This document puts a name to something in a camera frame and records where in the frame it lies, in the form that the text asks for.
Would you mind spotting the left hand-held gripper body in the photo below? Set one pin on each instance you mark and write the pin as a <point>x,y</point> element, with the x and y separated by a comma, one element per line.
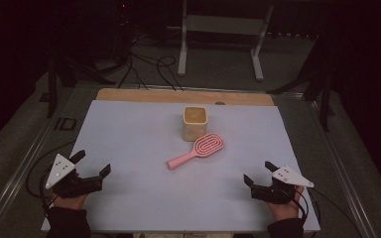
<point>79,185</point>

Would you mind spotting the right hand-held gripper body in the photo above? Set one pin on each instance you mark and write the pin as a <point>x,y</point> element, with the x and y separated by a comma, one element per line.
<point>271,192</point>

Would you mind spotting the pink hairbrush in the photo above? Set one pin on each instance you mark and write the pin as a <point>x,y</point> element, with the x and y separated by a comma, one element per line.
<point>208,144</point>

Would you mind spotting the beige square cup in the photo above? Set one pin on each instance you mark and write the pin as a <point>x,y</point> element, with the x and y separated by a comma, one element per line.
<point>195,130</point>

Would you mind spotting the person's left hand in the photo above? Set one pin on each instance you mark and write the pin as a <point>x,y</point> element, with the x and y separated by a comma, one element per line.
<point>68,202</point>

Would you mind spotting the person's right hand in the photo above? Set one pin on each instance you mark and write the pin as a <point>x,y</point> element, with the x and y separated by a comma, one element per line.
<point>286,211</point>

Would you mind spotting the black tripod stand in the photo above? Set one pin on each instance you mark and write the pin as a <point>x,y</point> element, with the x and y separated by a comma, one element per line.
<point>324,95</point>

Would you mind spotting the aluminium rail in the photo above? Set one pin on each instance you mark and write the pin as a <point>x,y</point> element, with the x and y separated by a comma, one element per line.
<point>16,175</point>
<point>342,172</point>

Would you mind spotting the white metal stand frame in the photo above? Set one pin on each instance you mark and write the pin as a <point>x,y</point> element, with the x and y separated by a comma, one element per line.
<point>223,24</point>

